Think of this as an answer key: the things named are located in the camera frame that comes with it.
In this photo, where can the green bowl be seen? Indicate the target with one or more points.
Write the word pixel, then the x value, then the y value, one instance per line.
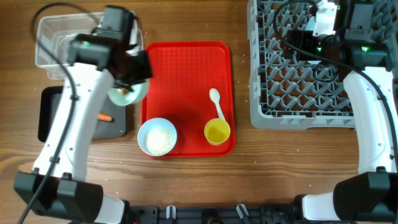
pixel 138 93

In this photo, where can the black tray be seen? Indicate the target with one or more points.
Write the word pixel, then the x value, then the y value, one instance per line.
pixel 50 99

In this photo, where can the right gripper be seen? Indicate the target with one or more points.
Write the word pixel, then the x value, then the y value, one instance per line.
pixel 303 37

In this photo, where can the yellow cup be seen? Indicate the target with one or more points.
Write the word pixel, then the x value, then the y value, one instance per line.
pixel 217 131

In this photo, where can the white rice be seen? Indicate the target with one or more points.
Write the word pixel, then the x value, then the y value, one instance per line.
pixel 159 141

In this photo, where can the clear plastic bin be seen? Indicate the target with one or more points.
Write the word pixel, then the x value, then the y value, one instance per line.
pixel 66 41

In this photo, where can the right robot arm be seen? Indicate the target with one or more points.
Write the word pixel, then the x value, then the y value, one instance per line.
pixel 365 68

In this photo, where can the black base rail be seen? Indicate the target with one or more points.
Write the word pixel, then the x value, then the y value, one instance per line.
pixel 266 214

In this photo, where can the red plastic tray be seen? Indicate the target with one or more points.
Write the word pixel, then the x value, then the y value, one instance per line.
pixel 183 75

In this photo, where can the blue bowl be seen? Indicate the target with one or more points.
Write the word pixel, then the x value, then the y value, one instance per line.
pixel 154 123

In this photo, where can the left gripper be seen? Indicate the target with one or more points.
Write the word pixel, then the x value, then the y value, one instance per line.
pixel 147 73

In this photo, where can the grey dishwasher rack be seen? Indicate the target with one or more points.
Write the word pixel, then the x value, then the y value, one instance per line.
pixel 284 94

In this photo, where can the white plastic spoon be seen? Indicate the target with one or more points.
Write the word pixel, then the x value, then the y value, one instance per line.
pixel 215 98

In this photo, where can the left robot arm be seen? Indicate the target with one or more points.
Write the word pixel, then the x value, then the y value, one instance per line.
pixel 56 186

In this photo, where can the orange carrot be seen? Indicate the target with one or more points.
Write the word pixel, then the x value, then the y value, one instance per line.
pixel 105 118

